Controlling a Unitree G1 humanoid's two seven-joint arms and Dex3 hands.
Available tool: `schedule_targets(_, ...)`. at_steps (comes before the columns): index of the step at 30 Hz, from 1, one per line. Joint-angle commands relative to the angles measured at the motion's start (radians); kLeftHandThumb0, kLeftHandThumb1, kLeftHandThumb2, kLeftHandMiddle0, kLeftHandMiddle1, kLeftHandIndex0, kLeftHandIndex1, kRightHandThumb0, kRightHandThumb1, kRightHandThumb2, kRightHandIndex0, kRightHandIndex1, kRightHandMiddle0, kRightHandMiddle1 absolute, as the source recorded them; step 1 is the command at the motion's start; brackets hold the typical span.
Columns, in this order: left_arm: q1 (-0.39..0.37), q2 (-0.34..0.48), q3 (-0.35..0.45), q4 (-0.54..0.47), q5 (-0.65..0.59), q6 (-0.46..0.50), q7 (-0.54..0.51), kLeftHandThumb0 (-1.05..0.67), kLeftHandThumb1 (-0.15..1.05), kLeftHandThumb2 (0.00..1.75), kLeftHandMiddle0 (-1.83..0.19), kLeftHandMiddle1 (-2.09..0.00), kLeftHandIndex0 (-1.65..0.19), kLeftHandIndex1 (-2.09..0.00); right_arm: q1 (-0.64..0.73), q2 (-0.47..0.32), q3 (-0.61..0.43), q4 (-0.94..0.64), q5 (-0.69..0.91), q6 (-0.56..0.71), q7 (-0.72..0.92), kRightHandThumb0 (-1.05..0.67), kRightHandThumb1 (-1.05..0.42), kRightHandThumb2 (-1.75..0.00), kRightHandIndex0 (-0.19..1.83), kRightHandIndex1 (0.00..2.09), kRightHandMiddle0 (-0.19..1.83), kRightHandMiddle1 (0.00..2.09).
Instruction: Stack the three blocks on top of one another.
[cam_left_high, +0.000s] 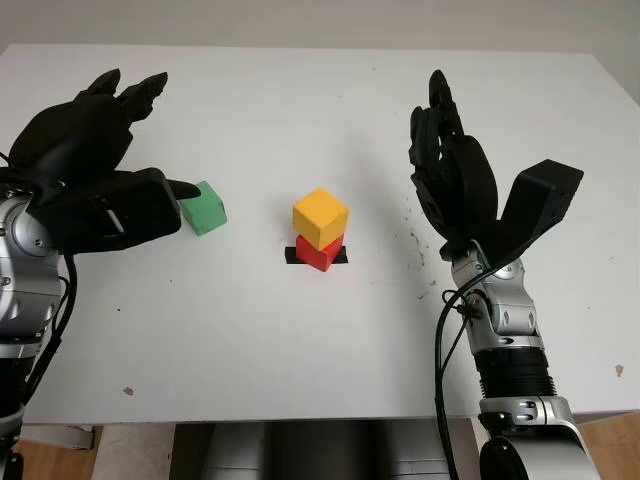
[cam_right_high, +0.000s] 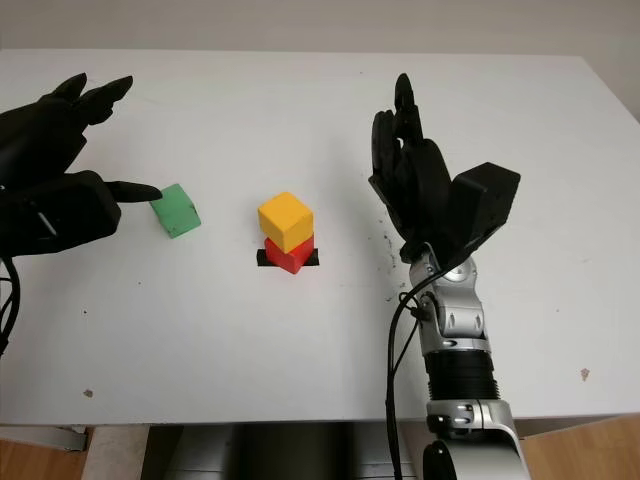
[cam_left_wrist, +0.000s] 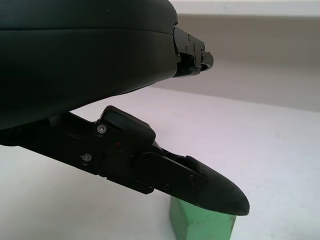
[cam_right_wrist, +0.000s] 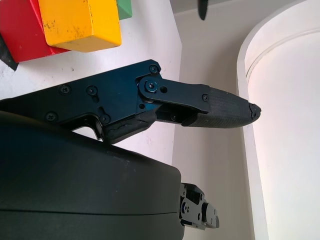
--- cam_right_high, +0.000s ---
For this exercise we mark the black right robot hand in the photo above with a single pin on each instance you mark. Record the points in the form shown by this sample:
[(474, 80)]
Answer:
[(415, 195)]

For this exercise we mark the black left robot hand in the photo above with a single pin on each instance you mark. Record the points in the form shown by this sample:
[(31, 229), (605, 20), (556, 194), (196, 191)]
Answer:
[(40, 140)]

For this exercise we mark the yellow wooden block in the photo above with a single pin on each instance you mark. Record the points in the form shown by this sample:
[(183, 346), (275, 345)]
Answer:
[(285, 217)]

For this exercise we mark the red wooden block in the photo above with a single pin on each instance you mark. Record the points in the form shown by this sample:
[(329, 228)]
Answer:
[(290, 257)]

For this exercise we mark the green wooden block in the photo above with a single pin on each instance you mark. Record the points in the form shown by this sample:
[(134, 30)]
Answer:
[(175, 210)]

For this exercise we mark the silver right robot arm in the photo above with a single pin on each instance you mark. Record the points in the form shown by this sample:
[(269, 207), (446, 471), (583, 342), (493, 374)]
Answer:
[(465, 370)]

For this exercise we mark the black tape strip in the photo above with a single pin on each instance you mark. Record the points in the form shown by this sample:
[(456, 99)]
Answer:
[(260, 259)]

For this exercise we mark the dark grey robot torso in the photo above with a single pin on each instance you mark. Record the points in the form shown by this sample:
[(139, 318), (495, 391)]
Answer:
[(280, 452)]

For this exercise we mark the pale table leg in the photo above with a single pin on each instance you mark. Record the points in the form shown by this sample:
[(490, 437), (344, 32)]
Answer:
[(117, 455)]

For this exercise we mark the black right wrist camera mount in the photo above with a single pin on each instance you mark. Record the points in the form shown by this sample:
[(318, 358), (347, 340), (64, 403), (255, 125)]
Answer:
[(485, 200)]

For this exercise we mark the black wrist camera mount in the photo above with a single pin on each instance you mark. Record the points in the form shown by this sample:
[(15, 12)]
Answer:
[(65, 215), (485, 200)]

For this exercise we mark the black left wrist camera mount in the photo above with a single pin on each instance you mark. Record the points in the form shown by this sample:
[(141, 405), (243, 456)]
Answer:
[(65, 215)]

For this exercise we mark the grey table frame rail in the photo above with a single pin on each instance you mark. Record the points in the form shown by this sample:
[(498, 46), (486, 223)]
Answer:
[(40, 439)]

